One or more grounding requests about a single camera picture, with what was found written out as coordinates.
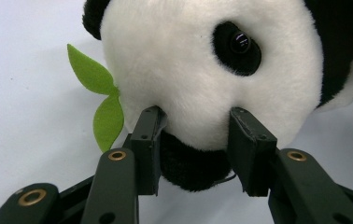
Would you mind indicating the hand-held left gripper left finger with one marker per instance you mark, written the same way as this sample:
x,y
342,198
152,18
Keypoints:
x,y
148,155

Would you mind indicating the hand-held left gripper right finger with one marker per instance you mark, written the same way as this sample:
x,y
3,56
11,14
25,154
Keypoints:
x,y
252,155

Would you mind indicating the panda plush toy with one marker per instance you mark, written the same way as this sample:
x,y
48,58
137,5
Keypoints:
x,y
180,77

